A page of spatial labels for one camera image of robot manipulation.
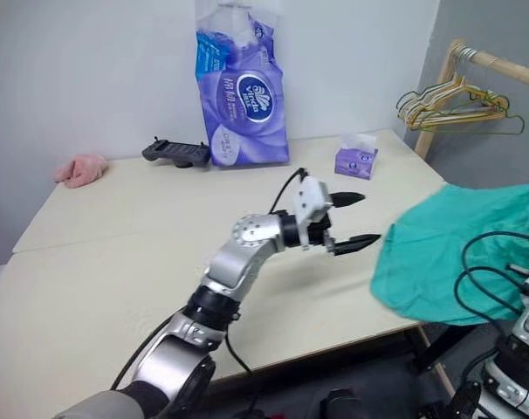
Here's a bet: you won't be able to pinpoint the green shorts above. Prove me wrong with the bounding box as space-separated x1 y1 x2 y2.
369 177 529 327

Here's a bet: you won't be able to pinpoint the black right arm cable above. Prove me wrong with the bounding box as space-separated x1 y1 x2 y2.
454 230 529 325

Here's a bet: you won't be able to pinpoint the pink cloth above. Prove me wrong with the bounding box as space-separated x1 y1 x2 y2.
53 152 110 189

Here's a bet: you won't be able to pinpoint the green wire hanger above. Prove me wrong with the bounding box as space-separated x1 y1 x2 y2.
410 89 526 137

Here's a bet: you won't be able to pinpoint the purple blue tissue pack bag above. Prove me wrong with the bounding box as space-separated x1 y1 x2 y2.
193 0 291 168

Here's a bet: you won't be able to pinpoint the black handheld game controller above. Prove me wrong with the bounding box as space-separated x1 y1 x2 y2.
141 135 211 169

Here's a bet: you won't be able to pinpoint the purple tissue box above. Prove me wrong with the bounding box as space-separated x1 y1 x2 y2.
333 133 379 181

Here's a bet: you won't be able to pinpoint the wooden clothes rack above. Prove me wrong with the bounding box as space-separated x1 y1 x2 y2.
415 38 529 158

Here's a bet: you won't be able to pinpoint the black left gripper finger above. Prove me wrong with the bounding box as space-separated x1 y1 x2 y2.
333 234 381 257
332 190 366 210

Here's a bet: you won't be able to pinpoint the black table frame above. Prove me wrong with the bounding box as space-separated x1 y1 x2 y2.
402 323 499 396

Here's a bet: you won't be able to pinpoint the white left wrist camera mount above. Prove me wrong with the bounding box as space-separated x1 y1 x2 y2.
292 175 334 253

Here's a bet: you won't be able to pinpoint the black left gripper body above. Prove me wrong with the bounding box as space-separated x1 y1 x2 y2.
307 200 340 258

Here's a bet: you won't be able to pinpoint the dark rounded shape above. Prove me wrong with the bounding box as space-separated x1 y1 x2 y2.
319 388 362 419

